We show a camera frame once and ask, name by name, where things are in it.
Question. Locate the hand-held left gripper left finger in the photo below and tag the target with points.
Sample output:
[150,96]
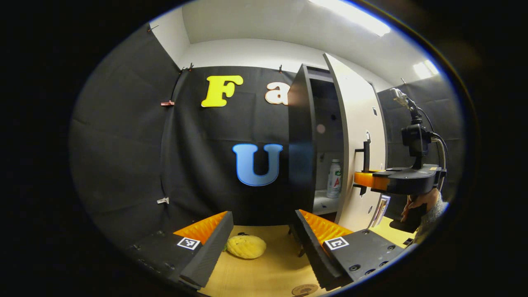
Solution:
[210,251]

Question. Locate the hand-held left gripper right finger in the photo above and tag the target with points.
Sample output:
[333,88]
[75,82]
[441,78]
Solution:
[313,251]

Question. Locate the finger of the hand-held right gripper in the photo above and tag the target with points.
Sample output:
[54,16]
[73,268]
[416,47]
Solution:
[371,180]

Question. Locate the white plastic bottle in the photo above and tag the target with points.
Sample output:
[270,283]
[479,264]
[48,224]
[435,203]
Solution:
[334,181]

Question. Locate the beige cabinet door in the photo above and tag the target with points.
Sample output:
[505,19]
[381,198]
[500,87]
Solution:
[357,119]

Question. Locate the dark grey cabinet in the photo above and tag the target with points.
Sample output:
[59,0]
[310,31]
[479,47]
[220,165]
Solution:
[301,144]

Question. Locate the white cabinet shelf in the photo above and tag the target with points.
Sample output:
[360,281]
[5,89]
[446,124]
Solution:
[324,205]

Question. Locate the book with purple cover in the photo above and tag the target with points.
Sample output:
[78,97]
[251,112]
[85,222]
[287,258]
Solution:
[384,206]

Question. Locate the book with white cover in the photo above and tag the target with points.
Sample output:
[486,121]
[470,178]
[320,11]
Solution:
[376,216]

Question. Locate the yellow toy fruit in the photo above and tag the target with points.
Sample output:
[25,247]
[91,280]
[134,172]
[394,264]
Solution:
[247,246]

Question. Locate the black backdrop cloth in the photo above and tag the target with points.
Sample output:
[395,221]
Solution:
[198,165]

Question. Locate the small ceiling light panel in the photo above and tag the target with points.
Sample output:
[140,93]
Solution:
[425,69]

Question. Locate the long ceiling light panel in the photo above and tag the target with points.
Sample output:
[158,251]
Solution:
[354,14]

